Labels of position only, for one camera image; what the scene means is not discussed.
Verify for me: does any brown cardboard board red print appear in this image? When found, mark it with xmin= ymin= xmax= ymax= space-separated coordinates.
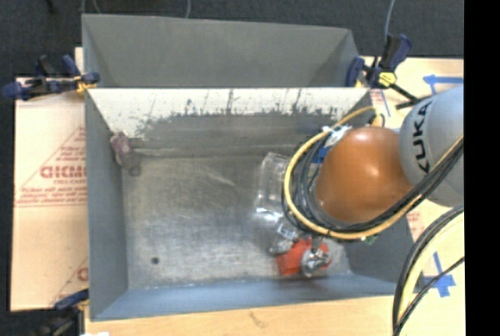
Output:
xmin=9 ymin=74 xmax=90 ymax=313

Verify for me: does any small purple toy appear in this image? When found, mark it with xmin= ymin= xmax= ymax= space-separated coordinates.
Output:
xmin=109 ymin=130 xmax=134 ymax=166

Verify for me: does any clear plastic bottle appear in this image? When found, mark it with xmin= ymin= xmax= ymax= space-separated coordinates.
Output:
xmin=254 ymin=152 xmax=300 ymax=238

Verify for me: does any grey metal bin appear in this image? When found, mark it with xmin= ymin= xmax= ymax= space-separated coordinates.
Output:
xmin=80 ymin=13 xmax=416 ymax=323

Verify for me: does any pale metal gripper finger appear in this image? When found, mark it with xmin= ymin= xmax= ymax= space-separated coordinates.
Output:
xmin=301 ymin=246 xmax=333 ymax=278
xmin=268 ymin=235 xmax=295 ymax=256

